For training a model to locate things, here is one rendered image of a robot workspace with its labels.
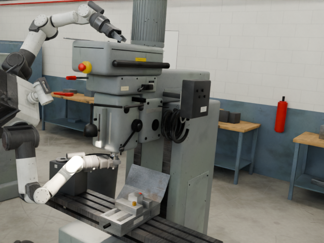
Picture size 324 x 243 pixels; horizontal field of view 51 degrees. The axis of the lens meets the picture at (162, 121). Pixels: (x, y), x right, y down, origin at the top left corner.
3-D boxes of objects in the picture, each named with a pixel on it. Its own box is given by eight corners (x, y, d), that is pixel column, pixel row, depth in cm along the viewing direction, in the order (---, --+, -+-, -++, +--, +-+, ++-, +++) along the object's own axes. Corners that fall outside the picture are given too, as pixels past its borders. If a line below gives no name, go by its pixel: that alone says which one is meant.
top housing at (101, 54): (106, 75, 160) (108, 40, 157) (69, 71, 174) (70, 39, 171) (163, 75, 198) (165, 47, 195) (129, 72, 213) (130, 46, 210)
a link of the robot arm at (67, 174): (86, 161, 180) (68, 179, 171) (80, 167, 186) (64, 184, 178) (76, 153, 179) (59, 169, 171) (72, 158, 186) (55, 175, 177)
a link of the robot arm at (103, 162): (113, 156, 186) (93, 158, 180) (112, 173, 188) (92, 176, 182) (104, 151, 197) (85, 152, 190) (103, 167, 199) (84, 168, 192)
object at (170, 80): (143, 106, 190) (145, 70, 186) (113, 101, 203) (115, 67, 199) (209, 98, 255) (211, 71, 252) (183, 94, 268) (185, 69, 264)
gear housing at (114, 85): (118, 95, 170) (119, 75, 168) (84, 90, 184) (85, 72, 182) (157, 93, 197) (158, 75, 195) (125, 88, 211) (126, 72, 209)
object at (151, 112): (142, 144, 193) (145, 99, 189) (111, 136, 207) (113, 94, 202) (161, 139, 209) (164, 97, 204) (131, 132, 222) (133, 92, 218)
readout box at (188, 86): (193, 119, 184) (196, 80, 180) (179, 116, 189) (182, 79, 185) (209, 115, 200) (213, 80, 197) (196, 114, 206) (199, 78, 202)
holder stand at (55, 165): (74, 196, 213) (74, 166, 209) (48, 188, 223) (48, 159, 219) (87, 190, 224) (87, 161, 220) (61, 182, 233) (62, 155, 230)
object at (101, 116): (100, 147, 181) (101, 108, 177) (95, 146, 183) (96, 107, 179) (105, 146, 184) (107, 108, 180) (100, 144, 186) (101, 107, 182)
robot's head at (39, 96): (35, 108, 170) (48, 100, 167) (26, 89, 170) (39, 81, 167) (43, 106, 176) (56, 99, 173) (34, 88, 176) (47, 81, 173)
